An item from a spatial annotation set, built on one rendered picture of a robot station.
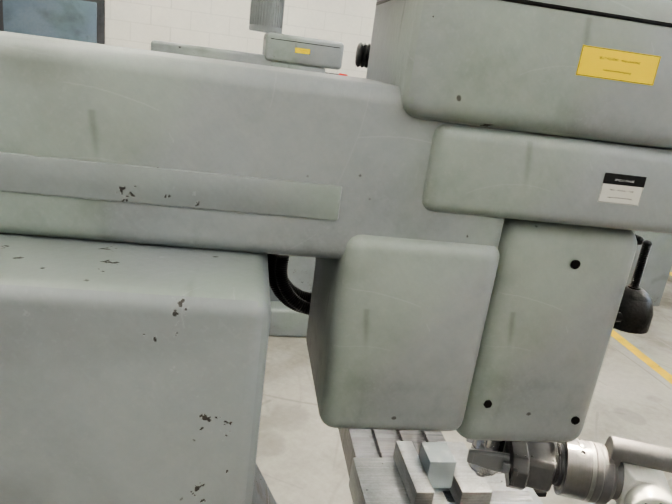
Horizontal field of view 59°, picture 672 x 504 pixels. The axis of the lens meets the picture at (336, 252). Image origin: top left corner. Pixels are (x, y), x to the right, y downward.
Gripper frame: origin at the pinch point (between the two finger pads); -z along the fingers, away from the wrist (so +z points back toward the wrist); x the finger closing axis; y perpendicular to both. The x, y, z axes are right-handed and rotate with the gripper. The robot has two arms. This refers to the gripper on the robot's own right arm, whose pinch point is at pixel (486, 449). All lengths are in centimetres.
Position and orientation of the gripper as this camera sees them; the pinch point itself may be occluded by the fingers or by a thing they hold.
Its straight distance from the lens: 99.7
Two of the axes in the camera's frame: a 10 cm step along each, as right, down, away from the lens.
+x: -2.0, 2.8, -9.4
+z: 9.7, 1.7, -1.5
